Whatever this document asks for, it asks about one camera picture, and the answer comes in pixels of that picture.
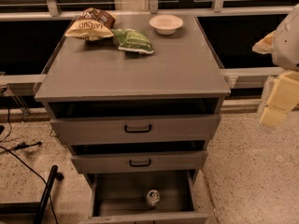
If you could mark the black stand leg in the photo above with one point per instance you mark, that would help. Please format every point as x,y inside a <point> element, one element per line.
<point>36,208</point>

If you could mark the white bowl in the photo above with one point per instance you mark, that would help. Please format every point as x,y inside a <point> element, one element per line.
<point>166,24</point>

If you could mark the green chip bag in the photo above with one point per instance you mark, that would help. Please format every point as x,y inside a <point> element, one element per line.
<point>130,40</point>

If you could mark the black top drawer handle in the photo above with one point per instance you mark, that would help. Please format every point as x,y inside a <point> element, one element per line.
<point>145,129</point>

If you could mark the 7up soda can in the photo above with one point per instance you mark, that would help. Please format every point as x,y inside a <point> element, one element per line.
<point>152,198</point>

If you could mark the grey bottom drawer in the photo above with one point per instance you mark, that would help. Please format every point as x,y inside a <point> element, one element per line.
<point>121,199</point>

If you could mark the grey drawer cabinet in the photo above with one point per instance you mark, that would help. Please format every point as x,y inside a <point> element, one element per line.
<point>137,126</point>

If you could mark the grey top drawer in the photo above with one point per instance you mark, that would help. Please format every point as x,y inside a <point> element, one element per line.
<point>102,122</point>

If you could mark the black drawer handle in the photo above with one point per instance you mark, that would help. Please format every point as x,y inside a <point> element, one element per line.
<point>145,129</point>
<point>137,164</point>

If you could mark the black middle drawer handle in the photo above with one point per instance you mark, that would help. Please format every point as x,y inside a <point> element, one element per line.
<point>137,164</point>

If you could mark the grey middle drawer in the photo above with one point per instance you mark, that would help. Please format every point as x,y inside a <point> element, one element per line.
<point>165,156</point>

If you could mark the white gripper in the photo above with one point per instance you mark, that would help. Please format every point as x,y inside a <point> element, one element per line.
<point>288,47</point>

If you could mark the grey drawer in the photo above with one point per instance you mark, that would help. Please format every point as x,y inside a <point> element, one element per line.
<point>121,199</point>
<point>102,122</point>
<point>165,156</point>

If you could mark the brown yellow chip bag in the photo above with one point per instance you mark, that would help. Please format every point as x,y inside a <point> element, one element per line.
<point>92,24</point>

